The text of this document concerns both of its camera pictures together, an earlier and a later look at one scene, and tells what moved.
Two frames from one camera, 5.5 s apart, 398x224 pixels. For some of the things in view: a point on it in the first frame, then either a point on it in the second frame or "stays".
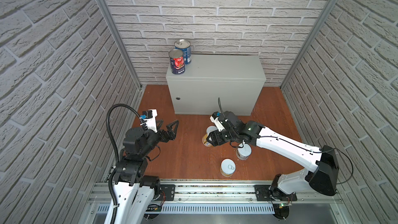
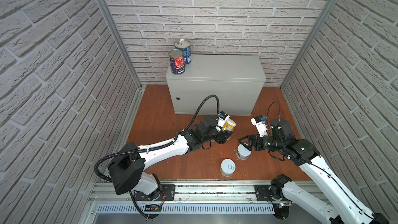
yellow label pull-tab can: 227,167 stays
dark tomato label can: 177,61 stays
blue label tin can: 185,45 stays
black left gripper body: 156,137 -> 222,135
